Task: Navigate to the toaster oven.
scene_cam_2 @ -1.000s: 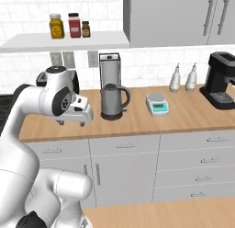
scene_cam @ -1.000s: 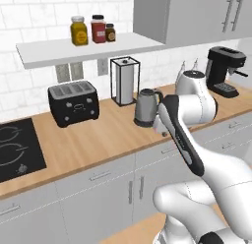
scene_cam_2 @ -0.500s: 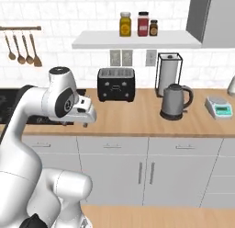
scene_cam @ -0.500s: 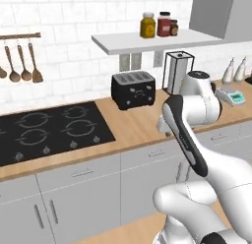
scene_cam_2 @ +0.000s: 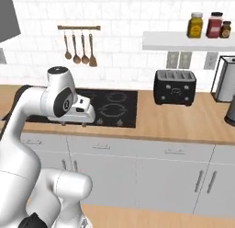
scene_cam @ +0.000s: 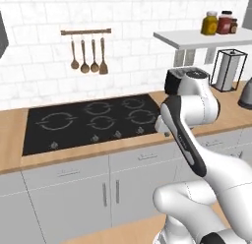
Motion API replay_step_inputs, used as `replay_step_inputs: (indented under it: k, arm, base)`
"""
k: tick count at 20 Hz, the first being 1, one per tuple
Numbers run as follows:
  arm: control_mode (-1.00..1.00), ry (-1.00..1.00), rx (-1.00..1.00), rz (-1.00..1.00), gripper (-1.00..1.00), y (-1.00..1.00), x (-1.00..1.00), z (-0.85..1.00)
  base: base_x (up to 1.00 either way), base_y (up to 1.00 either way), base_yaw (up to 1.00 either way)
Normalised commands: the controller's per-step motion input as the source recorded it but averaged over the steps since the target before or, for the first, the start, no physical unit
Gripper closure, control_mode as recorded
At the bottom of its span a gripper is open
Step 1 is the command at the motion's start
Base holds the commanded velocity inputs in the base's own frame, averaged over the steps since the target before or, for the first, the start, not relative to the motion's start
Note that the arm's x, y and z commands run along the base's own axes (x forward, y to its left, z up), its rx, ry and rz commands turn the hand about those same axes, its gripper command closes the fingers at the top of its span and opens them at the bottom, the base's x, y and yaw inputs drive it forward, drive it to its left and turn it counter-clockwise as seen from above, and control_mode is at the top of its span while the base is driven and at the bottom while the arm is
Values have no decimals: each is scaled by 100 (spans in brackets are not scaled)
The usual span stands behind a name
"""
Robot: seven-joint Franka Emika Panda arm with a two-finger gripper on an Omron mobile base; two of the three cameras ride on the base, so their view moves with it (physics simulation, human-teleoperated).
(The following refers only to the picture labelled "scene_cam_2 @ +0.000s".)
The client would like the grey range hood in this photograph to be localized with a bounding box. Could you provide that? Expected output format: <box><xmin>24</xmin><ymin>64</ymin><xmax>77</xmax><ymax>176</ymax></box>
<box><xmin>0</xmin><ymin>0</ymin><xmax>22</xmax><ymax>44</ymax></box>

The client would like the black toaster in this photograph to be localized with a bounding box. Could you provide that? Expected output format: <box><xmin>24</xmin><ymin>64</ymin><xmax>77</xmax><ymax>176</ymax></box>
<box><xmin>152</xmin><ymin>69</ymin><xmax>197</xmax><ymax>108</ymax></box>

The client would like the grey drawer front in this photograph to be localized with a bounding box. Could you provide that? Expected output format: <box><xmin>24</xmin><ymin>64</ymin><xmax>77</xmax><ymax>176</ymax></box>
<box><xmin>19</xmin><ymin>132</ymin><xmax>70</xmax><ymax>154</ymax></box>
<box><xmin>66</xmin><ymin>135</ymin><xmax>140</xmax><ymax>160</ymax></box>
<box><xmin>135</xmin><ymin>139</ymin><xmax>216</xmax><ymax>165</ymax></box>
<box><xmin>211</xmin><ymin>143</ymin><xmax>235</xmax><ymax>165</ymax></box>

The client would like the white wall socket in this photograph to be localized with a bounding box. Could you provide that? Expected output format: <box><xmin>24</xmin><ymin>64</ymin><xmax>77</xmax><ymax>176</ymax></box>
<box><xmin>203</xmin><ymin>51</ymin><xmax>219</xmax><ymax>71</ymax></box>

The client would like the black hob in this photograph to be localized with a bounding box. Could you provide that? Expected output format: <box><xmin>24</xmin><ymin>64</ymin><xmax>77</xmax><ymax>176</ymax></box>
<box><xmin>25</xmin><ymin>87</ymin><xmax>139</xmax><ymax>130</ymax></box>

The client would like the small wooden spoon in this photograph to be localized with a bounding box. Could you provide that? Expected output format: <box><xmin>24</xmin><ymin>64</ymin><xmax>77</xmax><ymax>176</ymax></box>
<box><xmin>63</xmin><ymin>33</ymin><xmax>73</xmax><ymax>61</ymax></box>

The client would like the grey cupboard door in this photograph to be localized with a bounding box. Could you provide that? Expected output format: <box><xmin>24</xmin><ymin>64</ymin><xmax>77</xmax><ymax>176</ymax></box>
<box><xmin>135</xmin><ymin>157</ymin><xmax>213</xmax><ymax>215</ymax></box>
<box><xmin>69</xmin><ymin>153</ymin><xmax>140</xmax><ymax>209</ymax></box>
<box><xmin>35</xmin><ymin>149</ymin><xmax>73</xmax><ymax>172</ymax></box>
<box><xmin>193</xmin><ymin>162</ymin><xmax>235</xmax><ymax>220</ymax></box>

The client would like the dark grey appliance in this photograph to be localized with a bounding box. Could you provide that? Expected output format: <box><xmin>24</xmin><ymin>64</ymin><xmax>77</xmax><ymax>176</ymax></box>
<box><xmin>223</xmin><ymin>95</ymin><xmax>235</xmax><ymax>127</ymax></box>

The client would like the wooden utensil rail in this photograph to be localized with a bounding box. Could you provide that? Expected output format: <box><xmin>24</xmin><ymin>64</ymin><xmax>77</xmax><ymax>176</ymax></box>
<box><xmin>57</xmin><ymin>25</ymin><xmax>102</xmax><ymax>31</ymax></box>

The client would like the small brown jar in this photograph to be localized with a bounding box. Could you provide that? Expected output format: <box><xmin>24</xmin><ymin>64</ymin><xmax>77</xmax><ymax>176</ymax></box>
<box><xmin>218</xmin><ymin>20</ymin><xmax>232</xmax><ymax>40</ymax></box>

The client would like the silver drawer handle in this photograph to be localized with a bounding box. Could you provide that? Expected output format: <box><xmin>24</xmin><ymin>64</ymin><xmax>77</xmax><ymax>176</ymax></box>
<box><xmin>23</xmin><ymin>140</ymin><xmax>44</xmax><ymax>146</ymax></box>
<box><xmin>92</xmin><ymin>143</ymin><xmax>112</xmax><ymax>151</ymax></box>
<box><xmin>164</xmin><ymin>148</ymin><xmax>186</xmax><ymax>155</ymax></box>

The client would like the red jar black lid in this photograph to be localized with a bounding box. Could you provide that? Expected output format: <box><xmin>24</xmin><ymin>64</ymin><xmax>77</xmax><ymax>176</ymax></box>
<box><xmin>206</xmin><ymin>11</ymin><xmax>224</xmax><ymax>40</ymax></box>

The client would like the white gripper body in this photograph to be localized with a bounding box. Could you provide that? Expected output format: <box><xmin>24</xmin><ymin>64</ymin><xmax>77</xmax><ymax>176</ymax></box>
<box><xmin>48</xmin><ymin>106</ymin><xmax>96</xmax><ymax>124</ymax></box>

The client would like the yellow jar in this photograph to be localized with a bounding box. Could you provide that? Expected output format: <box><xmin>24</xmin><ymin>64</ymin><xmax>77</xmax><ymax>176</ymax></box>
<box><xmin>186</xmin><ymin>11</ymin><xmax>205</xmax><ymax>40</ymax></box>

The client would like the white wall shelf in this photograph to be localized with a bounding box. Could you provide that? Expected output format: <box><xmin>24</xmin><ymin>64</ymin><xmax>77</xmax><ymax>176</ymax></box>
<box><xmin>141</xmin><ymin>30</ymin><xmax>235</xmax><ymax>52</ymax></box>

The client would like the wooden spatula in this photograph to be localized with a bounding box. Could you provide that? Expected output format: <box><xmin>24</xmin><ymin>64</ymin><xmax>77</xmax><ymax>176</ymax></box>
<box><xmin>88</xmin><ymin>33</ymin><xmax>98</xmax><ymax>68</ymax></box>

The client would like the grey wall socket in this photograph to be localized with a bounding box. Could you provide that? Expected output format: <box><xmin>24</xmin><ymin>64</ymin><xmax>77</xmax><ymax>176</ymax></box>
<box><xmin>178</xmin><ymin>51</ymin><xmax>193</xmax><ymax>70</ymax></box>
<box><xmin>0</xmin><ymin>48</ymin><xmax>7</xmax><ymax>65</ymax></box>
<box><xmin>165</xmin><ymin>51</ymin><xmax>180</xmax><ymax>70</ymax></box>

